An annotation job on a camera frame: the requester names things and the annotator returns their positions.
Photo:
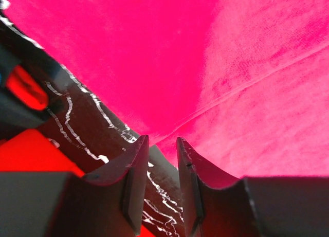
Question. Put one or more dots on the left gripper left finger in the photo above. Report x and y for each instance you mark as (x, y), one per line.
(105, 202)

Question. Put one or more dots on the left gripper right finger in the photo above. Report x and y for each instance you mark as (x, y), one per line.
(216, 203)

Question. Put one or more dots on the pink t shirt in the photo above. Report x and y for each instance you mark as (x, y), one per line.
(244, 81)

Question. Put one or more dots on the red plastic bin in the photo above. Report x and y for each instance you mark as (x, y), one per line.
(30, 151)

